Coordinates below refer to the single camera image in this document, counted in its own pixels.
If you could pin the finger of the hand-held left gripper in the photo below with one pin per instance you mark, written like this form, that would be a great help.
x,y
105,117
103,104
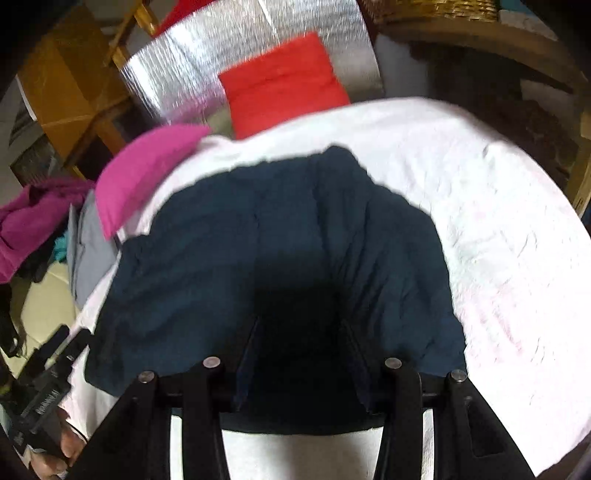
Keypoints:
x,y
53,344
74,348

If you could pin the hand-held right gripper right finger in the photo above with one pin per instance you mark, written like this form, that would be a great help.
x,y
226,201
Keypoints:
x,y
358,369

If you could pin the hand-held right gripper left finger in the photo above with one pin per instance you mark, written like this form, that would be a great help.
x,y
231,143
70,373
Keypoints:
x,y
244,369

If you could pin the navy zip jacket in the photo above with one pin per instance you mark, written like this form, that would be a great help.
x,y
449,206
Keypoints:
x,y
207,258

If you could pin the person's left hand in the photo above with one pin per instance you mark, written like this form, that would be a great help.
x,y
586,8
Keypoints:
x,y
71,445

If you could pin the cream leather sofa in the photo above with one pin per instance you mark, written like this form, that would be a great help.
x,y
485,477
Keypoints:
x,y
44,304

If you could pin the black garment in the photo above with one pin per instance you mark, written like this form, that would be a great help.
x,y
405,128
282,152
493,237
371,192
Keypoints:
x,y
9,318

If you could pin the grey garment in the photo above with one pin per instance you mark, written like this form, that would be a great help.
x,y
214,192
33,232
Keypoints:
x,y
90,263

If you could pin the teal garment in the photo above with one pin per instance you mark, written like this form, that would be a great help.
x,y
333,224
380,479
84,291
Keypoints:
x,y
60,249

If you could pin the purple fleece garment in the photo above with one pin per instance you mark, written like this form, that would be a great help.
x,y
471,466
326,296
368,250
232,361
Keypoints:
x,y
32,226

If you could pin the magenta pillow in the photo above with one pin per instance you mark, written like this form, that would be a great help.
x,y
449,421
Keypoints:
x,y
143,175

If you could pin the red pillow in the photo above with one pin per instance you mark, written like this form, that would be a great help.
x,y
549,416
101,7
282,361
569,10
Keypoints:
x,y
281,87

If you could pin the silver foil insulation panel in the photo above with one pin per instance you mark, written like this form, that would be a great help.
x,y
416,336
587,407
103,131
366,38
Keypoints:
x,y
194,69

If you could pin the wooden stair railing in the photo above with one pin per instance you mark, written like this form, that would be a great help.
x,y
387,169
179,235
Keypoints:
x,y
131,32

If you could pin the wooden side table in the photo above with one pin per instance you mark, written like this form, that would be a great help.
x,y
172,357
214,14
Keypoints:
x,y
508,55

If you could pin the red blanket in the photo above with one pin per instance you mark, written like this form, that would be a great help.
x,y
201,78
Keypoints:
x,y
182,14

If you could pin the wicker basket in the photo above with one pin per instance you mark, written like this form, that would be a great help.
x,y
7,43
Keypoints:
x,y
434,10

